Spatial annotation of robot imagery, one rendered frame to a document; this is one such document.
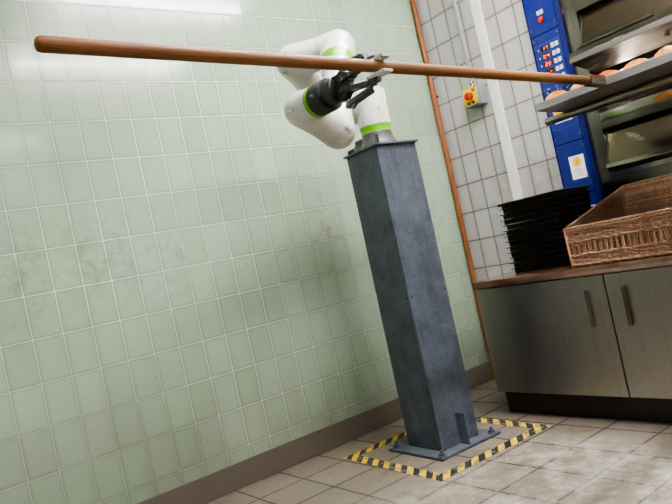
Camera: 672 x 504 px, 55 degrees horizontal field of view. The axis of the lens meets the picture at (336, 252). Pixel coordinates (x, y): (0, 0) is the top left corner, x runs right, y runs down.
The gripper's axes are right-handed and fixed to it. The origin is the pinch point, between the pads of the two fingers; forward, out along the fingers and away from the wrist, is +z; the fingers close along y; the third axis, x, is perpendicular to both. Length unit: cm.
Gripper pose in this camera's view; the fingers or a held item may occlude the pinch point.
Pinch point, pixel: (378, 66)
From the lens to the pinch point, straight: 167.5
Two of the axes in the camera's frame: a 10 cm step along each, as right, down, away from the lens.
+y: 1.7, 9.8, -0.3
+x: -8.0, 1.2, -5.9
